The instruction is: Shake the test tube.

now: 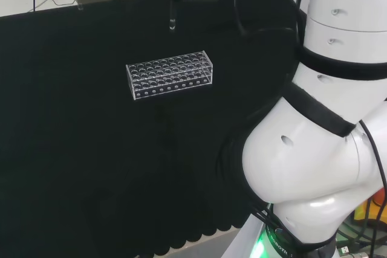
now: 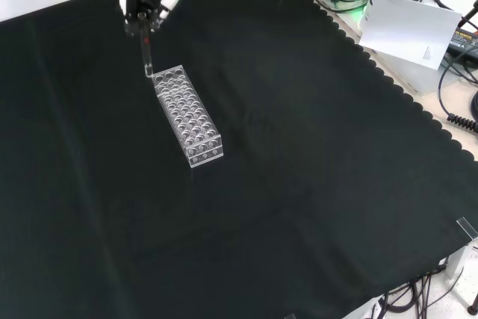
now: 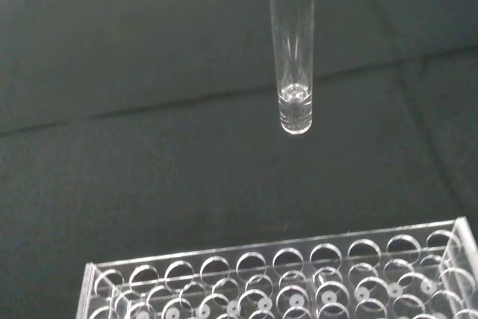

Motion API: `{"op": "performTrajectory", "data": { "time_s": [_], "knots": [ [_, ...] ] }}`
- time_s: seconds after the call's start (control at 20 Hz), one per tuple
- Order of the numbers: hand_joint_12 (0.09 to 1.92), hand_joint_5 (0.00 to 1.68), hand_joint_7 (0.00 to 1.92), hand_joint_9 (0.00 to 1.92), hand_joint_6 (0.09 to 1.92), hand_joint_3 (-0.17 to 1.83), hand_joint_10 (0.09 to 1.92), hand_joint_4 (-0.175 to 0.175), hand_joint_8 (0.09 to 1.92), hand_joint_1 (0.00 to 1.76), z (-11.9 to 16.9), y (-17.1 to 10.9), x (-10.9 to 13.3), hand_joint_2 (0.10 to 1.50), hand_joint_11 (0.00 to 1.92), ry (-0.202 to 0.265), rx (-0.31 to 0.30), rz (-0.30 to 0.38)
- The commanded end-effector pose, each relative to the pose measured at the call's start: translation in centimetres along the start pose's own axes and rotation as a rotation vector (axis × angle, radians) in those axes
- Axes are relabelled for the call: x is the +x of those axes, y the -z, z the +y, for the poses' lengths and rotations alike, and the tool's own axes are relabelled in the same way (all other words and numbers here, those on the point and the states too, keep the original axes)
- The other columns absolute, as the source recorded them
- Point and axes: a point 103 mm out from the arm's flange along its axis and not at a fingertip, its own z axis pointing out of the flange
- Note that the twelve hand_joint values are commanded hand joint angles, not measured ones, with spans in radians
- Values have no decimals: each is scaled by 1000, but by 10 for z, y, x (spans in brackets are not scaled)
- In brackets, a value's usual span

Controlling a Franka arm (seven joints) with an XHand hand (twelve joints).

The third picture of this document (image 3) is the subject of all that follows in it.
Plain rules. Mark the black bench cloth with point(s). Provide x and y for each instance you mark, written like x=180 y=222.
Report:
x=149 y=147

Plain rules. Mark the clear plastic test tube rack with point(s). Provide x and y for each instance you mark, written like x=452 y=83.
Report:
x=284 y=278

